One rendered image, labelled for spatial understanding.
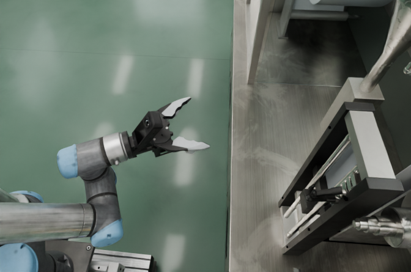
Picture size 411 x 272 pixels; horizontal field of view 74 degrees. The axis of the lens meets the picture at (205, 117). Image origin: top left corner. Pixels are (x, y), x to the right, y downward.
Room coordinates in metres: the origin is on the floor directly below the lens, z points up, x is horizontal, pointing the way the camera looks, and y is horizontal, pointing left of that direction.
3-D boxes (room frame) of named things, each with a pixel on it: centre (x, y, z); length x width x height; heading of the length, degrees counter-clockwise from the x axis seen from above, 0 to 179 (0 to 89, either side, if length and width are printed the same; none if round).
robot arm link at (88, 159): (0.31, 0.29, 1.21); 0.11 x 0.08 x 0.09; 110
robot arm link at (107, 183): (0.29, 0.29, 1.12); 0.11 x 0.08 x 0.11; 20
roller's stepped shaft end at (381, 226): (0.12, -0.28, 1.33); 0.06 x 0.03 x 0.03; 86
